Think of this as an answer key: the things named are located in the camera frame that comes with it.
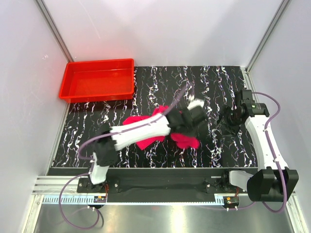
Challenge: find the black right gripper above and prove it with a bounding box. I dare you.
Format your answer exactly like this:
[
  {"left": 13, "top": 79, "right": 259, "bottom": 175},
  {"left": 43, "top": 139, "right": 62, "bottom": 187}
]
[{"left": 210, "top": 104, "right": 242, "bottom": 138}]

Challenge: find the pink t shirt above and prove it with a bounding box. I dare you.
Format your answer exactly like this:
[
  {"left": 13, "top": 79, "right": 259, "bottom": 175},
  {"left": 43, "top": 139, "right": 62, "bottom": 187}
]
[{"left": 123, "top": 104, "right": 201, "bottom": 150}]

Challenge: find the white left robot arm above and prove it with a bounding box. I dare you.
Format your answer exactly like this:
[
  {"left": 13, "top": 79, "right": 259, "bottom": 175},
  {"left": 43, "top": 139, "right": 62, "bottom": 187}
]
[{"left": 87, "top": 99, "right": 206, "bottom": 192}]

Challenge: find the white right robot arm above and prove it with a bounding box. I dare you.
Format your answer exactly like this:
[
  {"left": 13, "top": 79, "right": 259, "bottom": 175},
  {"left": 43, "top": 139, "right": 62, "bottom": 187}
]
[{"left": 217, "top": 90, "right": 299, "bottom": 202}]

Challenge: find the black marbled table mat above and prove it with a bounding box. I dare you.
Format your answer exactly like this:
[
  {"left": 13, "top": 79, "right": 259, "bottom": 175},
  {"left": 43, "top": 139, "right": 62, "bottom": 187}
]
[{"left": 52, "top": 66, "right": 257, "bottom": 168}]

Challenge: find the right orange connector board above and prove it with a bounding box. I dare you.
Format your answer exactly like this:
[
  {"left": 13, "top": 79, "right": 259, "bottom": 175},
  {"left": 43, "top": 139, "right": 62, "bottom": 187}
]
[{"left": 225, "top": 197, "right": 240, "bottom": 205}]

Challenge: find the orange connector board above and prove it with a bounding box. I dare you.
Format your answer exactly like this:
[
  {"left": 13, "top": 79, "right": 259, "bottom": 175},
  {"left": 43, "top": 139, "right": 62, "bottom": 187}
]
[
  {"left": 93, "top": 196, "right": 106, "bottom": 203},
  {"left": 225, "top": 197, "right": 240, "bottom": 205}
]

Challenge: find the red plastic bin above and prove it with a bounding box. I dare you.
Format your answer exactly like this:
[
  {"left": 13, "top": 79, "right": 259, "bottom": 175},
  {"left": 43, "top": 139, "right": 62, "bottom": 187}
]
[{"left": 59, "top": 58, "right": 135, "bottom": 103}]

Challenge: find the left orange connector board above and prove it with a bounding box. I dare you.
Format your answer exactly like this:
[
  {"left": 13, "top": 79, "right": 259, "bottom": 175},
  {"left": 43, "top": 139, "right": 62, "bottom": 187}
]
[{"left": 93, "top": 196, "right": 106, "bottom": 203}]

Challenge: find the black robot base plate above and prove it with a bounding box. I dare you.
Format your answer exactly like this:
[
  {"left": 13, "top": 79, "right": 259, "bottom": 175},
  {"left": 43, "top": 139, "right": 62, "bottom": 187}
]
[{"left": 77, "top": 168, "right": 243, "bottom": 204}]

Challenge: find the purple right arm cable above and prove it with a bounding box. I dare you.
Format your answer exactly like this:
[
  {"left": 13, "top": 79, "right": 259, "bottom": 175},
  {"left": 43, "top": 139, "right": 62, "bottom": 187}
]
[{"left": 228, "top": 91, "right": 292, "bottom": 212}]

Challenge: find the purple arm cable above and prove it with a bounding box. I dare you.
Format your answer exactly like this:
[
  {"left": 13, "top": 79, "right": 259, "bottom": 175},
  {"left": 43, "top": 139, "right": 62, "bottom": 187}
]
[
  {"left": 58, "top": 81, "right": 188, "bottom": 230},
  {"left": 228, "top": 91, "right": 292, "bottom": 212}
]

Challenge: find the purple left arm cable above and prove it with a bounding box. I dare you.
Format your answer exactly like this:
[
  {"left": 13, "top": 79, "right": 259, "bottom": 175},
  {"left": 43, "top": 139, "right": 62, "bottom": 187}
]
[{"left": 58, "top": 81, "right": 188, "bottom": 230}]

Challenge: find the white slotted cable duct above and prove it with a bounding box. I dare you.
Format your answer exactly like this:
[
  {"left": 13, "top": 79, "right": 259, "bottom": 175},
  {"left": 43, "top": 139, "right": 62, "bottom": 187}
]
[{"left": 43, "top": 195, "right": 225, "bottom": 206}]

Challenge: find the aluminium frame rail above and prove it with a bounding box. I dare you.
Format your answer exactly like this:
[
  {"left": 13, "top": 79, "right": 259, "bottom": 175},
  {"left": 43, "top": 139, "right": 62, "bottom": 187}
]
[{"left": 31, "top": 176, "right": 297, "bottom": 195}]

